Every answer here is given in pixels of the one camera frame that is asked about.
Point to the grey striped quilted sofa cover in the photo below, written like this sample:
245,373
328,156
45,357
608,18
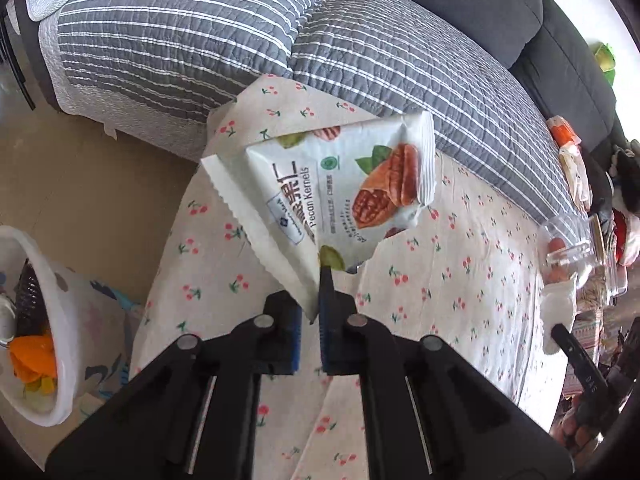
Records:
175,35

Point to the dark grey sofa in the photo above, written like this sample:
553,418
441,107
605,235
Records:
475,10

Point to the black mesh item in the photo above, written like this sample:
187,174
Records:
31,295

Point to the clear plastic jar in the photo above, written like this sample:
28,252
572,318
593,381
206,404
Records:
570,250

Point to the orange packet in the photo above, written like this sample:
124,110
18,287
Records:
562,131

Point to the cherry print tablecloth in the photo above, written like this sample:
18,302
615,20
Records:
450,310

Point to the white patterned plastic bin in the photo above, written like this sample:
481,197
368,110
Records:
65,310

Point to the white pecan snack packet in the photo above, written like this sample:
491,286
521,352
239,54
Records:
340,185

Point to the white printed packet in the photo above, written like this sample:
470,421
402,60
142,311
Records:
575,177

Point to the green plush toy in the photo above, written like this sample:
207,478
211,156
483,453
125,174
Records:
605,60

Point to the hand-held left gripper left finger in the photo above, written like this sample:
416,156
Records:
295,330

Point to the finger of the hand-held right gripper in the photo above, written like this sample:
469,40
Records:
580,365

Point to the black and white plush toy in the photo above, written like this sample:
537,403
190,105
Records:
627,200

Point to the orange wrapper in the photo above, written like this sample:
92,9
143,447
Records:
32,357

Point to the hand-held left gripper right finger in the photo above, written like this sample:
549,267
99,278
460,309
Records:
327,320

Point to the white tissue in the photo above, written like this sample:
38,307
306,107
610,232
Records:
557,310

